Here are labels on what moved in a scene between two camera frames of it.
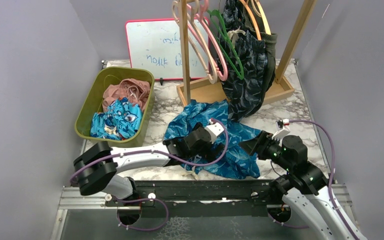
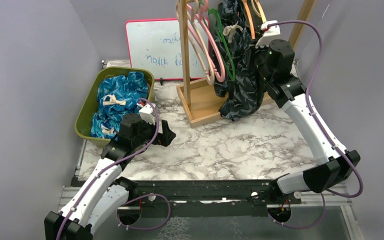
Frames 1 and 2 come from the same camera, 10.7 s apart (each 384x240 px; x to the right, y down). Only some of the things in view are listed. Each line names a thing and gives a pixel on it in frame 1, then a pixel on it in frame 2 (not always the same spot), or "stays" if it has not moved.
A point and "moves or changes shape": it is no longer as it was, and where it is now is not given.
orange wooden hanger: x=245 y=3 moves or changes shape
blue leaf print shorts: x=236 y=160 to x=118 y=96
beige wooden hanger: x=261 y=15 stays
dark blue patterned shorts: x=243 y=61 moves or changes shape
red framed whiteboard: x=154 y=45 stays
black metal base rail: x=229 y=198 stays
